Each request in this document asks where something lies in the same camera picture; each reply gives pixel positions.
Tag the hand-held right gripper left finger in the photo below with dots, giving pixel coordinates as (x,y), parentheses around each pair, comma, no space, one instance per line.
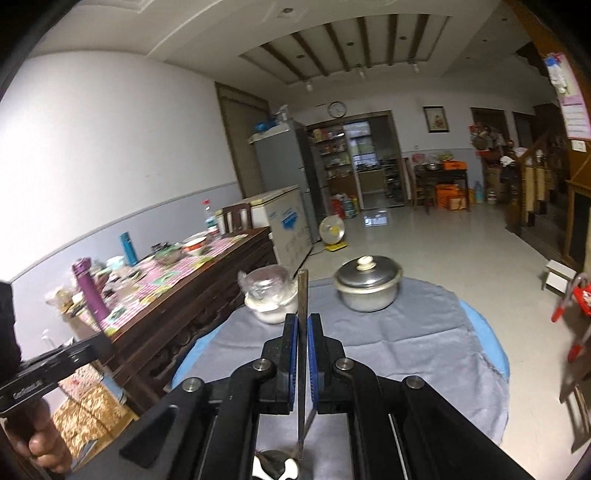
(291,364)

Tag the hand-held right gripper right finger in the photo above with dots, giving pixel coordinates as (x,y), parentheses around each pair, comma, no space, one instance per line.
(315,364)

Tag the metal chopstick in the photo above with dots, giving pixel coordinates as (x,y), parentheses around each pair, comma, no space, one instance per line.
(302,323)

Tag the black and white cup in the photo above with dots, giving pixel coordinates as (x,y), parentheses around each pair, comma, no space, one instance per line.
(277,466)

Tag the person's left hand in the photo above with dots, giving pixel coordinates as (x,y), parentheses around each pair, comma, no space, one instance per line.
(44,443)

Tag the floral patterned cushion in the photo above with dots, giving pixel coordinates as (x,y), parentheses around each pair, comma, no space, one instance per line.
(87,410)

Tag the clear plastic bag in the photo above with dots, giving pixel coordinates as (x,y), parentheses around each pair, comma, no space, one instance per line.
(265,281)

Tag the aluminium pot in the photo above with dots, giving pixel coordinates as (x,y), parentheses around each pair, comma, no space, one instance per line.
(369,295)

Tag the purple bottle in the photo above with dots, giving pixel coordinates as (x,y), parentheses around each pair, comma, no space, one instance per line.
(90,288)

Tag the grey cloth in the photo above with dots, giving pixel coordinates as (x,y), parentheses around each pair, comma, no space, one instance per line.
(415,350)

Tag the aluminium pot lid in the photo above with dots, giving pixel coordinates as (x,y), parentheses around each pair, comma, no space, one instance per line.
(367,272)

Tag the carved wooden sideboard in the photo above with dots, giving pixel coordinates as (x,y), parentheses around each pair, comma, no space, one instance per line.
(184,314)

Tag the yellow floor fan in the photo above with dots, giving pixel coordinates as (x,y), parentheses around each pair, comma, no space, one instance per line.
(333,233)

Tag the pink checkered tablecloth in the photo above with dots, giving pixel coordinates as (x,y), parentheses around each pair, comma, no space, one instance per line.
(184,272)

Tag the blue bottle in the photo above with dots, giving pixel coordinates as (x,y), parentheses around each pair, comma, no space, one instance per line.
(129,249)

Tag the white chest freezer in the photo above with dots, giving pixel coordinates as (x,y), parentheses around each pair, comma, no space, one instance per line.
(286,221)

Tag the red and white bowl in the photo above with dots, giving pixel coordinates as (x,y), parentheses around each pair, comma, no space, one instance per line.
(196,244)

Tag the wooden chair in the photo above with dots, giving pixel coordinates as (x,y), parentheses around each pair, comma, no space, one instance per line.
(236,219)

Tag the red cap water bottle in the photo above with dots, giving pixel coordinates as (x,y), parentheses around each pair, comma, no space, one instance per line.
(210,217)

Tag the blue tablecloth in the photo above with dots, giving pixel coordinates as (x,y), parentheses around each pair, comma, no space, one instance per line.
(489,341)

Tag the grey fridge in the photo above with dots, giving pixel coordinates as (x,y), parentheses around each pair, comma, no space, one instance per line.
(281,157)

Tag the pantry shelf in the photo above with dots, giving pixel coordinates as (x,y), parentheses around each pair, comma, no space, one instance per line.
(332,157)

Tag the orange box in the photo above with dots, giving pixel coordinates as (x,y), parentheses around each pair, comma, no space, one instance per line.
(451,198)

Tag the small wooden table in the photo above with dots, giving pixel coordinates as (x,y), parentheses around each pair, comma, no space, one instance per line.
(438,177)

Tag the brown door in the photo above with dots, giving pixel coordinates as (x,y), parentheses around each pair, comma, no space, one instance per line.
(240,138)

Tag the blue water jug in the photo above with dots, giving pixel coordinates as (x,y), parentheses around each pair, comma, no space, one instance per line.
(479,193)

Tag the orange crate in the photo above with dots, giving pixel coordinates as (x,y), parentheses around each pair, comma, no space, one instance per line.
(455,165)

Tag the white step stool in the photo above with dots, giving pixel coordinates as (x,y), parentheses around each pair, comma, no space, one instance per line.
(558,277)

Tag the red plastic stool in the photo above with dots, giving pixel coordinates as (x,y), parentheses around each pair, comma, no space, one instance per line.
(582,295)

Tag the wooden staircase railing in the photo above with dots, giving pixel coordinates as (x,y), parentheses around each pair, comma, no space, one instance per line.
(535,184)

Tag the wooden cabinet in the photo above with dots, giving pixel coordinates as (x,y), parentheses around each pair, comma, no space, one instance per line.
(579,221)

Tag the round wall clock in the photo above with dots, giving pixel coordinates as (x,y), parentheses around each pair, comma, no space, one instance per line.
(337,109)

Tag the framed wall picture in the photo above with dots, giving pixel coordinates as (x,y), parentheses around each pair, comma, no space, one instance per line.
(436,119)

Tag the pink wall calendar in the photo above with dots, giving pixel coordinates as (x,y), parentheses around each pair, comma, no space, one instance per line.
(572,101)

